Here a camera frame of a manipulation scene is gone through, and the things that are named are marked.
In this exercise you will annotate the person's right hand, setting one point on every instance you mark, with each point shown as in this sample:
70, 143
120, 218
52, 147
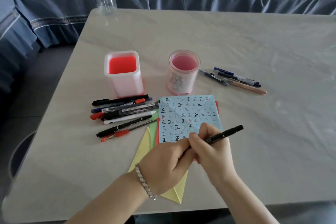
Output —
215, 158

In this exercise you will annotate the person's left hand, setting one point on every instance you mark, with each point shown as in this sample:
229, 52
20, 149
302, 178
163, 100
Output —
165, 166

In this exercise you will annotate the yellow paper sheet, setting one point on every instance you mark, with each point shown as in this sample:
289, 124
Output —
141, 150

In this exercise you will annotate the thin black pen with clip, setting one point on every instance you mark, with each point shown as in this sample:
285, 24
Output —
231, 130

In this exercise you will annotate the green paper sheet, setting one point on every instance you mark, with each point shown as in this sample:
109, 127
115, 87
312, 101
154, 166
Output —
153, 126

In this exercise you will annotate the clear gold ink pen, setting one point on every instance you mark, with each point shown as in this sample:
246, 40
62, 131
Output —
144, 124

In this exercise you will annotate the red paper sheet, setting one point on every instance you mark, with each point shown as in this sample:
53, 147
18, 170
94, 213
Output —
217, 107

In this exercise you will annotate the red gel pen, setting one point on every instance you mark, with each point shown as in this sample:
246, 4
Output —
120, 134

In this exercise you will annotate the white pen with black label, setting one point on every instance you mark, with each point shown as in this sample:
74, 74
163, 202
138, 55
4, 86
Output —
136, 116

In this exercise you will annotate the thin black fineliner pen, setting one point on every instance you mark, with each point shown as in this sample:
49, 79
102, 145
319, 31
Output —
118, 128

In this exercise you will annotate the blue paper with writing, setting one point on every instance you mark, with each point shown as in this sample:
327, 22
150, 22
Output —
183, 105

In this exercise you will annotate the thick black grey marker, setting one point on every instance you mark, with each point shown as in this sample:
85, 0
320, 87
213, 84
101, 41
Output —
131, 112

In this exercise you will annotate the black brush pen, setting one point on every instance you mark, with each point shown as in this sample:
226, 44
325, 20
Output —
131, 98

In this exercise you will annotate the pile of assorted pens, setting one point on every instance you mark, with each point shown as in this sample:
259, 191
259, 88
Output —
236, 80

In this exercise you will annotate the round pink pen holder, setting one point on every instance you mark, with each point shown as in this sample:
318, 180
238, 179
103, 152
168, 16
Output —
181, 82

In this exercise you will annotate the black marker pen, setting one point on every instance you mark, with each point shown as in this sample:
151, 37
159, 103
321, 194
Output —
99, 102

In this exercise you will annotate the square white red pen holder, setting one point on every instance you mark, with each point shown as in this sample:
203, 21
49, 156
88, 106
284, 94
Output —
126, 82

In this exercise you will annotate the person's right forearm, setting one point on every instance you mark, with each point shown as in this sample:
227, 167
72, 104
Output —
249, 205

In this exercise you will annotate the person's left forearm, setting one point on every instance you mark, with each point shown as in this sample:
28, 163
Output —
110, 202

